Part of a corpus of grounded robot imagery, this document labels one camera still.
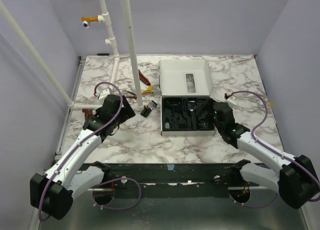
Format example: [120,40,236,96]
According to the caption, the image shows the black clipper guard comb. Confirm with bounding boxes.
[140,107,152,118]

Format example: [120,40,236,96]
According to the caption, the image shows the white hair clipper kit box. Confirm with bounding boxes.
[158,59,216,137]

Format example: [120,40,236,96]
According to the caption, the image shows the clear black clipper guard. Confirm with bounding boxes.
[147,100,158,111]

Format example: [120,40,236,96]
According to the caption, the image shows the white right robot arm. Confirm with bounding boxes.
[212,101,320,209]

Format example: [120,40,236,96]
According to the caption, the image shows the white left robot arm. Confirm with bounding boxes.
[29,94,136,222]

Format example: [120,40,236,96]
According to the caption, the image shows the brown garden faucet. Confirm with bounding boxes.
[82,109,94,121]

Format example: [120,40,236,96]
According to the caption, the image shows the red black utility knife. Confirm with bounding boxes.
[138,70,151,86]

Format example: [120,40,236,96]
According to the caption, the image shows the orange faucet on pipe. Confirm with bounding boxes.
[81,16,99,29]

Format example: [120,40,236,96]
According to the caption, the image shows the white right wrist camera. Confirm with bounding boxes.
[224,93,237,107]

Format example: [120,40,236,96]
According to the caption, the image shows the yellow handled pliers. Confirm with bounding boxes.
[123,90,137,100]

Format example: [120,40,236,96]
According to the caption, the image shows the yellow wire brush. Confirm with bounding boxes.
[141,85,155,95]

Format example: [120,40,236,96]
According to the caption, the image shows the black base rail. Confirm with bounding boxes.
[80,161,245,201]

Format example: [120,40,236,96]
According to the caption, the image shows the white PVC pipe frame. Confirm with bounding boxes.
[0,0,144,111]

